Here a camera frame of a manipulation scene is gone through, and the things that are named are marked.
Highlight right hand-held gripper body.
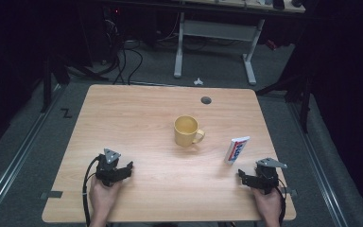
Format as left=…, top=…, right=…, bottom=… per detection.
left=253, top=157, right=288, bottom=195

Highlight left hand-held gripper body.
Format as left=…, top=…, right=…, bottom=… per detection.
left=95, top=148, right=122, bottom=187

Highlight white toothpaste tube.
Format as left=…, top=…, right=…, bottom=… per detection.
left=223, top=135, right=251, bottom=166

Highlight yellow mug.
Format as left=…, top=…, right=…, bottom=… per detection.
left=173, top=114, right=206, bottom=148

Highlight person's right hand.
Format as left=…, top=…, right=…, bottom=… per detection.
left=252, top=185, right=283, bottom=221

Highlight person's left hand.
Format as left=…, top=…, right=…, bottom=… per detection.
left=89, top=180, right=123, bottom=221

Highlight grey tape strip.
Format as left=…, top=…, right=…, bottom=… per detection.
left=281, top=186, right=299, bottom=199
left=40, top=190, right=64, bottom=201

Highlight black metal stand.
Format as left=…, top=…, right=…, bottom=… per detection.
left=255, top=74, right=314, bottom=134
left=40, top=55, right=71, bottom=114

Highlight small red object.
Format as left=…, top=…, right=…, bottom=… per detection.
left=265, top=39, right=279, bottom=52

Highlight desk with white legs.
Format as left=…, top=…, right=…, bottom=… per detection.
left=173, top=0, right=306, bottom=86

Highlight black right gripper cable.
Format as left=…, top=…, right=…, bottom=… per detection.
left=274, top=177, right=288, bottom=226

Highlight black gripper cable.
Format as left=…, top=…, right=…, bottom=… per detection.
left=274, top=177, right=288, bottom=226
left=81, top=154, right=104, bottom=227

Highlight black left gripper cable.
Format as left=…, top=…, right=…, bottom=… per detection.
left=81, top=154, right=104, bottom=227

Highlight metal floor rail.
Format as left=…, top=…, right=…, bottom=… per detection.
left=287, top=102, right=350, bottom=227
left=0, top=84, right=68, bottom=221

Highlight black floor cables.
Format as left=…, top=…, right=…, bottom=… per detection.
left=103, top=17, right=145, bottom=86

